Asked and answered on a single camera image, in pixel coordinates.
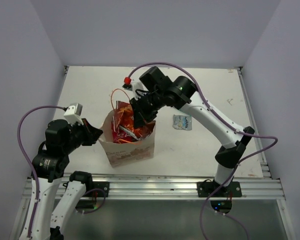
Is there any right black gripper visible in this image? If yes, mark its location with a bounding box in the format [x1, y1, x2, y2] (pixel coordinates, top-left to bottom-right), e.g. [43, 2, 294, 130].
[129, 90, 165, 129]

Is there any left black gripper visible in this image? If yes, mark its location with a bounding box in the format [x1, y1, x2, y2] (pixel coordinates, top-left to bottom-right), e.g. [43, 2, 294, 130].
[62, 117, 103, 153]

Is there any orange Doritos chip bag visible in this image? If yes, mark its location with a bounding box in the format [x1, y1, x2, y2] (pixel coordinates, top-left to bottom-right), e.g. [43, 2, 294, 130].
[111, 101, 156, 144]

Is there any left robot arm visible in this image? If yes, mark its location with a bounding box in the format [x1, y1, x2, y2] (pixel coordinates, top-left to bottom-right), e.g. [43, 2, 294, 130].
[19, 118, 103, 240]

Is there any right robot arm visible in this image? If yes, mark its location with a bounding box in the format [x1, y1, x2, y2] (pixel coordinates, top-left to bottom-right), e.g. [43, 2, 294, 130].
[129, 66, 255, 197]

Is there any small silver snack packet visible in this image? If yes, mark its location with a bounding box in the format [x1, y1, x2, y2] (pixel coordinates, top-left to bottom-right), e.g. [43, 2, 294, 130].
[172, 115, 192, 131]

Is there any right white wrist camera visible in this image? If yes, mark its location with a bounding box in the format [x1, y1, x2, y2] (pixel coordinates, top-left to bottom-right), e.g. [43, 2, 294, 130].
[122, 77, 147, 100]

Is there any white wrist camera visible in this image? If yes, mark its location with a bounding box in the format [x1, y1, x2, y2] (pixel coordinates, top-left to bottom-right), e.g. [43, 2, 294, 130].
[122, 77, 147, 100]
[63, 103, 84, 125]

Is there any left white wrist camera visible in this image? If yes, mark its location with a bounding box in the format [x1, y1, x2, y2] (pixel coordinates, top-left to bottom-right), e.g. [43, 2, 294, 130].
[63, 103, 84, 125]

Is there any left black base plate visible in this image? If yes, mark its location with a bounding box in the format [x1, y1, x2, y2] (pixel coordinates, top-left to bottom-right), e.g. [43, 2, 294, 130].
[84, 181, 110, 198]

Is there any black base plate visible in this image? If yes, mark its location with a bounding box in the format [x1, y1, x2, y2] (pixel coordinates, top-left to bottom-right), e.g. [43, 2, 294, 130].
[196, 179, 243, 198]
[84, 181, 110, 198]

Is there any aluminium mounting rail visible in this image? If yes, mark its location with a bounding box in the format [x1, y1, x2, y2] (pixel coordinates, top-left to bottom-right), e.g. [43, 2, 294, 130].
[22, 162, 283, 201]

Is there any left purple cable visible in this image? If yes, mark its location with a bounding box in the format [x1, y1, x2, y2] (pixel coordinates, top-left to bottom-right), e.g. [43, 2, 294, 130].
[16, 105, 68, 238]

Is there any purple cable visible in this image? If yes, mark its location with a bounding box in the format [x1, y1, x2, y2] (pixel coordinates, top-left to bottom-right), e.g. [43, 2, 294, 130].
[16, 105, 68, 238]
[128, 61, 279, 240]

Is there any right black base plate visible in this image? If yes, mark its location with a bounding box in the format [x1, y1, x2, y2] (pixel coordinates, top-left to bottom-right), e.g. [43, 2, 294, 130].
[196, 179, 243, 198]

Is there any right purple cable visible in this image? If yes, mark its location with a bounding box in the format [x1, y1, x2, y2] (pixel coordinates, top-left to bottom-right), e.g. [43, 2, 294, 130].
[128, 61, 279, 240]

